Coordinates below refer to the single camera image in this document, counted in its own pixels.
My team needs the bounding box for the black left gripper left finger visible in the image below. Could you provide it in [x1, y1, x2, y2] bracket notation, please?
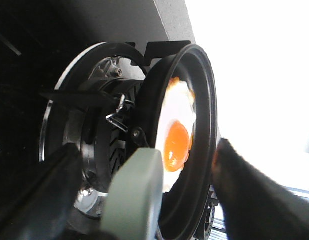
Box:
[0, 143, 83, 240]

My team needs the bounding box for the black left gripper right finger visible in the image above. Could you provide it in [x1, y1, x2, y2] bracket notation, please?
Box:
[211, 138, 309, 240]

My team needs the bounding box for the black frying pan mint handle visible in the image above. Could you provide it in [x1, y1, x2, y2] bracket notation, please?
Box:
[100, 44, 218, 240]

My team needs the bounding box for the fried egg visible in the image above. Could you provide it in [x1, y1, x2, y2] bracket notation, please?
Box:
[155, 77, 197, 193]

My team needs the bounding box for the black glass cooktop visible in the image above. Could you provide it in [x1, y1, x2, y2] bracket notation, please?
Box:
[0, 0, 115, 240]

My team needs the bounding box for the black pan support grate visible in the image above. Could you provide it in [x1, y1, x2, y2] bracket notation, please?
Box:
[38, 40, 220, 240]

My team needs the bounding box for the black gas burner ring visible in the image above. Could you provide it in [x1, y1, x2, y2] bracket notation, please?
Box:
[38, 41, 152, 226]

